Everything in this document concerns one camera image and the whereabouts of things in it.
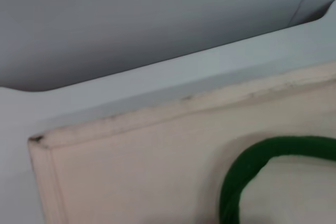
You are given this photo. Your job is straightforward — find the cream canvas handbag green handles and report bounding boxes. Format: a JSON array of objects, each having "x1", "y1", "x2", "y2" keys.
[{"x1": 27, "y1": 61, "x2": 336, "y2": 224}]

